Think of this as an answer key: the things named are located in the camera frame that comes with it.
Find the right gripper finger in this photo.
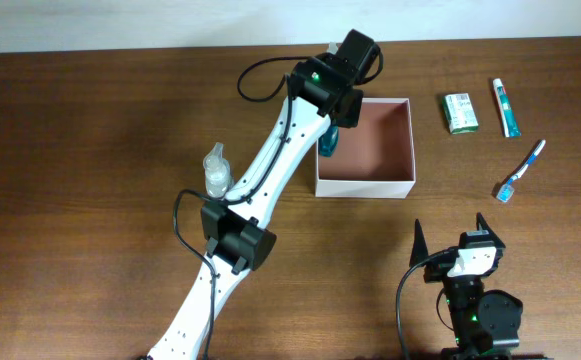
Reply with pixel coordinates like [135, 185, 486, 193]
[476, 212, 505, 249]
[409, 219, 429, 267]

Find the teal mouthwash bottle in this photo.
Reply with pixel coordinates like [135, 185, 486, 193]
[317, 125, 339, 157]

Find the clear purple spray bottle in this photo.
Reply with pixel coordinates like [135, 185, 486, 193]
[203, 142, 234, 198]

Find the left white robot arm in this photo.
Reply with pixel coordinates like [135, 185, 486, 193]
[146, 30, 384, 359]

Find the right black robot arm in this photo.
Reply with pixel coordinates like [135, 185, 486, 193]
[409, 213, 523, 360]

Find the blue white toothbrush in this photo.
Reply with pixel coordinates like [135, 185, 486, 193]
[495, 139, 546, 203]

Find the white box pink interior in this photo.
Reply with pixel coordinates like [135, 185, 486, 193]
[315, 98, 416, 199]

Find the white teal toothpaste tube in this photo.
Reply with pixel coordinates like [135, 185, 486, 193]
[492, 78, 521, 138]

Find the green white soap box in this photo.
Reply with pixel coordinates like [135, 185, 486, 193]
[442, 93, 479, 134]

